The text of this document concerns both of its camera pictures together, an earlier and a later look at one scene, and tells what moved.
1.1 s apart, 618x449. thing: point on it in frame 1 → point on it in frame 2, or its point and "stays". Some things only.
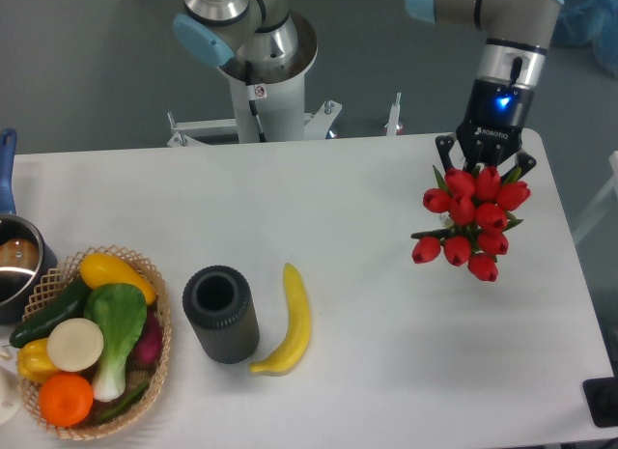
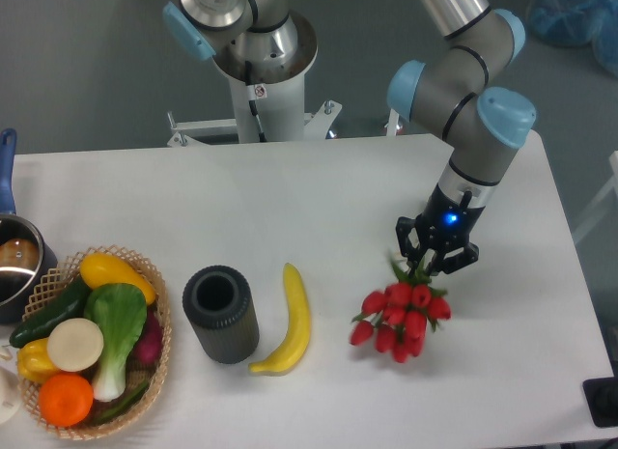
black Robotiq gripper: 499,106 → 441,226
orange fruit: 66,399 stays
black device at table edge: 602,395 stays
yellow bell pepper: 33,360 stays
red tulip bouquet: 478,208 → 396,319
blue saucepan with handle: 25,259 stays
